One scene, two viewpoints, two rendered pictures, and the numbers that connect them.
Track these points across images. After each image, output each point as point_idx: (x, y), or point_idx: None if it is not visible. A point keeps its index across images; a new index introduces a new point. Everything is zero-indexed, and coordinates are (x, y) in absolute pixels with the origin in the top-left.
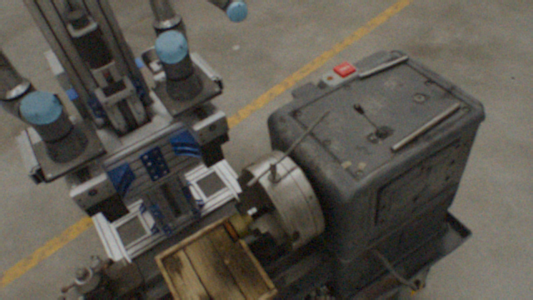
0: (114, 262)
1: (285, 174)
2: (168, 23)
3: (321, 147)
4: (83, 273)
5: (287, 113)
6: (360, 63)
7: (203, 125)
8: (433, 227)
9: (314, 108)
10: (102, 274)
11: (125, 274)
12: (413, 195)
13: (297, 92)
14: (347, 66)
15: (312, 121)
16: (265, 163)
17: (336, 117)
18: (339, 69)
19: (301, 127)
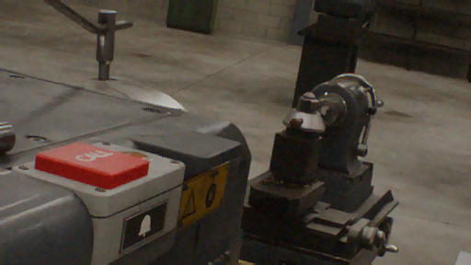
0: (347, 242)
1: (83, 80)
2: None
3: (24, 74)
4: (301, 97)
5: (185, 112)
6: (33, 190)
7: (460, 259)
8: None
9: (112, 113)
10: (299, 144)
11: (289, 190)
12: None
13: (215, 140)
14: (85, 159)
15: (92, 99)
16: (149, 97)
17: (24, 98)
18: (114, 154)
19: (115, 95)
